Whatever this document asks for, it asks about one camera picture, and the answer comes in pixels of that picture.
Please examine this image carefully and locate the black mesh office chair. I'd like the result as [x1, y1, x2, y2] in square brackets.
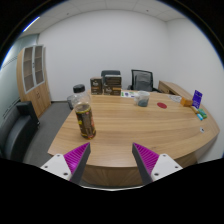
[127, 68, 160, 94]

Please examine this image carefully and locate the grey waste bin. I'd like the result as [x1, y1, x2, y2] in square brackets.
[66, 94, 77, 111]

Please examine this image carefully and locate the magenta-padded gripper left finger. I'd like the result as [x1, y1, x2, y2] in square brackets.
[40, 142, 92, 185]

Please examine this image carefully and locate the black padded office chair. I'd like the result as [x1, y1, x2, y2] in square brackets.
[100, 69, 122, 79]

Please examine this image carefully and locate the wooden side desk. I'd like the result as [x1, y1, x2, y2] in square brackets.
[157, 80, 195, 100]

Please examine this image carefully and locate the grey mug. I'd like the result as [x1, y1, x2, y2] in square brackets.
[134, 90, 151, 108]

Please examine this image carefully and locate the wooden shelf unit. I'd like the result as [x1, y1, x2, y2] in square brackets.
[16, 44, 52, 118]

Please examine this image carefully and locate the long ceiling light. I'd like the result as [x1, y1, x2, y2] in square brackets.
[22, 15, 41, 33]

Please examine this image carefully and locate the orange box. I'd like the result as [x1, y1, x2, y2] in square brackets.
[180, 97, 194, 108]

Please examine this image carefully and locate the green box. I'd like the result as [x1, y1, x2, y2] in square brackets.
[198, 108, 209, 120]

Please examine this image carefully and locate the black leather sofa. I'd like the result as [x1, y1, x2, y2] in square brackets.
[0, 100, 41, 161]

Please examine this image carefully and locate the round white printed mat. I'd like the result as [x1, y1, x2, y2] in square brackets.
[168, 94, 183, 104]

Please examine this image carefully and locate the purple standing sign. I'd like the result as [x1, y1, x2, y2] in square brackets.
[191, 89, 204, 110]

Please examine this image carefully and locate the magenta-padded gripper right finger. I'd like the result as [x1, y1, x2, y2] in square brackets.
[132, 142, 184, 186]

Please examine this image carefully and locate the small dark brown box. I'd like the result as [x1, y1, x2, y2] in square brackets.
[89, 76, 105, 96]

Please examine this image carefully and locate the printed white leaflet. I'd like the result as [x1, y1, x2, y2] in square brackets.
[120, 90, 140, 99]

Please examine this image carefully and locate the clear black-capped drink bottle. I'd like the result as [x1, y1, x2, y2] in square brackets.
[70, 84, 98, 140]

